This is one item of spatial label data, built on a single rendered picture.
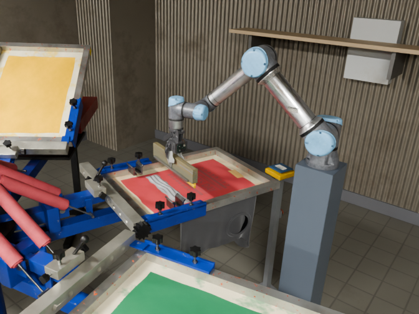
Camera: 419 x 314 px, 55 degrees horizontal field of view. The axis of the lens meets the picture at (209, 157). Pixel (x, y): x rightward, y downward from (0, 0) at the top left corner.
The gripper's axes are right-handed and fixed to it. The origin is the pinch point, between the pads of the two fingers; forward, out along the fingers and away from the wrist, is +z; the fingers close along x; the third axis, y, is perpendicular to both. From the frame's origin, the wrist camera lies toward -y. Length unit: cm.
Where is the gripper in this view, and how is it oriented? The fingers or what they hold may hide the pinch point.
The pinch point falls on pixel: (173, 163)
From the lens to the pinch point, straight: 206.0
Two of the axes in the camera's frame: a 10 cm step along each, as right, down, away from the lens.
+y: 5.6, 3.4, -7.5
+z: -0.4, 9.2, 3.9
